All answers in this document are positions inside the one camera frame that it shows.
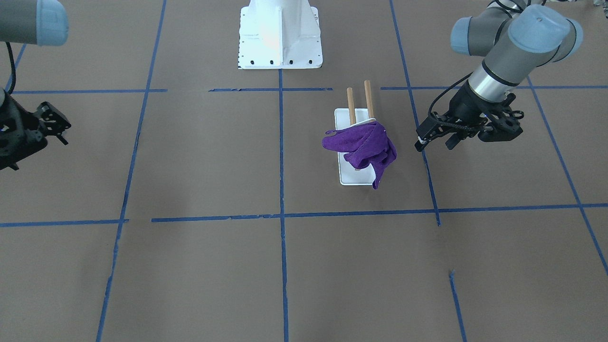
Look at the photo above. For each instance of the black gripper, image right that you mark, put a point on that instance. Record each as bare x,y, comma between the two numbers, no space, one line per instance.
464,104

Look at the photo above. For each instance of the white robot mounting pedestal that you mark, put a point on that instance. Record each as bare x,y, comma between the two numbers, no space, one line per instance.
279,34

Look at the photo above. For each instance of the wooden rack rod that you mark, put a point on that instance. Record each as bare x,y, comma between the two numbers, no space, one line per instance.
351,110
369,99

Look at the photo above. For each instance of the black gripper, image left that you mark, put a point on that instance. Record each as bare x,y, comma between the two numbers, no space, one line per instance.
13,134

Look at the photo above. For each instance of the purple cloth towel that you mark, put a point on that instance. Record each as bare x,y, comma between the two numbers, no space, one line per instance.
363,145

